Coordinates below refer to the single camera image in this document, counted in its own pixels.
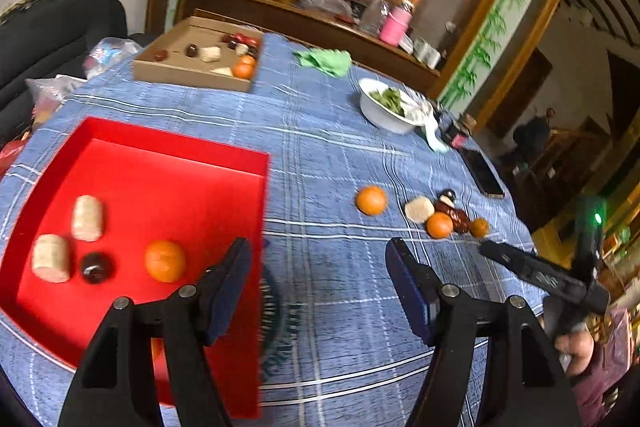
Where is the dark round plum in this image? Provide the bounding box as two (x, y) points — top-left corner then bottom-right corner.
(438, 188), (457, 202)

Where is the white bowl with greens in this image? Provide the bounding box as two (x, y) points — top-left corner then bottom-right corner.
(358, 78), (433, 135)

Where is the black smartphone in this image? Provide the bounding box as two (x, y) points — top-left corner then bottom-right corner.
(459, 148), (506, 199)

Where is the blue plaid tablecloth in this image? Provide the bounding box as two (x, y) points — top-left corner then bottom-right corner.
(1, 35), (542, 426)

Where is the wooden sideboard counter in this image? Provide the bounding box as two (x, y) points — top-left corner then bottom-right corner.
(178, 0), (445, 98)

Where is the person right hand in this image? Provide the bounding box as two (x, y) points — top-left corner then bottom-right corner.
(554, 329), (594, 378)

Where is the white green cloth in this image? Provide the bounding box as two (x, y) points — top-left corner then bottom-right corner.
(409, 90), (449, 154)

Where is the beige sugarcane block large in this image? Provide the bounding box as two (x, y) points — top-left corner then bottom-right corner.
(32, 234), (70, 284)

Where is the red jujube date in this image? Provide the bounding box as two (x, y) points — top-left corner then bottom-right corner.
(434, 200), (471, 234)

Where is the orange mandarin front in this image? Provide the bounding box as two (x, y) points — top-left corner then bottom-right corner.
(144, 241), (186, 283)

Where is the clear bag blue label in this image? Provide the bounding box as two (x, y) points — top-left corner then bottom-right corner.
(82, 37), (142, 80)

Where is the dark jar red label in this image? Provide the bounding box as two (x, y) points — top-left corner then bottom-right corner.
(442, 113), (476, 150)

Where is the beige sugarcane block small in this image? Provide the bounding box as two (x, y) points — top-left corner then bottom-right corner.
(72, 195), (103, 242)

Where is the red tray box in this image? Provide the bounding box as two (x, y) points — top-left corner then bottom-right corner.
(1, 117), (269, 418)

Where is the large orange mandarin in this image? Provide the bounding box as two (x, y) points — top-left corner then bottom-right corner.
(355, 185), (388, 216)

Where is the red plastic bag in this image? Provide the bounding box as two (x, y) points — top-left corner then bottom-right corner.
(0, 140), (27, 178)

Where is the clear plastic bag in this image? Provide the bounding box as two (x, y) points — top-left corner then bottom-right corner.
(26, 75), (87, 130)

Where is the glass pitcher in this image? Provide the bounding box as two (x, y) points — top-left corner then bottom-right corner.
(358, 0), (390, 37)

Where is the white sugarcane chunk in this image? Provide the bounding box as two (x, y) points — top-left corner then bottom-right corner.
(404, 196), (435, 225)

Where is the small orange mandarin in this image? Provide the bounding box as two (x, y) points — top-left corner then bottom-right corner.
(469, 218), (490, 239)

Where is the brown cardboard box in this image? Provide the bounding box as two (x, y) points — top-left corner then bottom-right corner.
(132, 16), (264, 92)

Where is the pink water bottle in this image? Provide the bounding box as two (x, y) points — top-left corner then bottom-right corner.
(378, 0), (414, 46)

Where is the black sofa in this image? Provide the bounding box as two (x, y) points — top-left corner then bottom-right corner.
(0, 0), (156, 144)

